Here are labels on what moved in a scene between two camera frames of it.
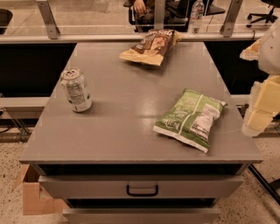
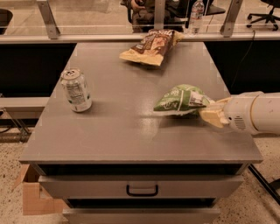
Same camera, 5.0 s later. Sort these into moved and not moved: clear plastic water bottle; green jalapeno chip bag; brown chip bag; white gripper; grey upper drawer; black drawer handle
Moved: green jalapeno chip bag; white gripper
Not moved: black drawer handle; grey upper drawer; brown chip bag; clear plastic water bottle
